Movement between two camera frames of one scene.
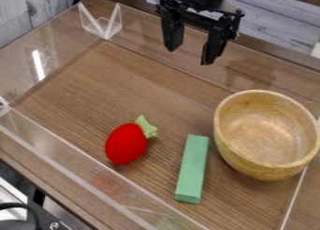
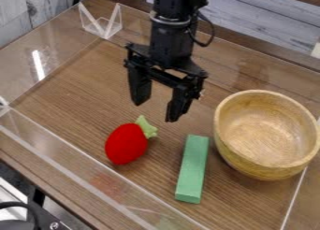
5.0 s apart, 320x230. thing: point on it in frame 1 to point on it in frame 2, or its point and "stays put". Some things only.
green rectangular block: (193, 169) stays put
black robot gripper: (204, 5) to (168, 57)
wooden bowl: (267, 135) stays put
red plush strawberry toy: (127, 140) stays put
